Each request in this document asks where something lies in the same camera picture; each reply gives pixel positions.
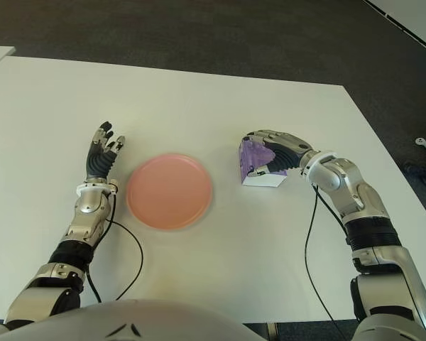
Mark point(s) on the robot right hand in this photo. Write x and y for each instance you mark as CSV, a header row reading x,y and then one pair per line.
x,y
291,149

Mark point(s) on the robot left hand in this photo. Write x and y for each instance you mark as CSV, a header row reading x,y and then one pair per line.
x,y
97,163

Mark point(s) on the purple tissue paper pack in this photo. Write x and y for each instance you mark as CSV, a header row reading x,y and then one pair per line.
x,y
252,156

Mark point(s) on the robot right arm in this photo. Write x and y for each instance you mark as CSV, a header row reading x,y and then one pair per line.
x,y
365,199

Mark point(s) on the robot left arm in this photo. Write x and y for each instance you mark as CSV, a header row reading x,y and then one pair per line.
x,y
87,209

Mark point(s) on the pink round plate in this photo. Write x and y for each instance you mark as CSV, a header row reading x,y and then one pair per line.
x,y
168,193

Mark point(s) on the white handheld controller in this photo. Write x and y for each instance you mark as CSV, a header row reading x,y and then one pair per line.
x,y
422,143

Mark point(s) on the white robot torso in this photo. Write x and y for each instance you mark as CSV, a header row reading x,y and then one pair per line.
x,y
145,319

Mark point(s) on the white table with black gaps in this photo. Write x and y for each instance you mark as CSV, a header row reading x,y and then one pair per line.
x,y
412,17

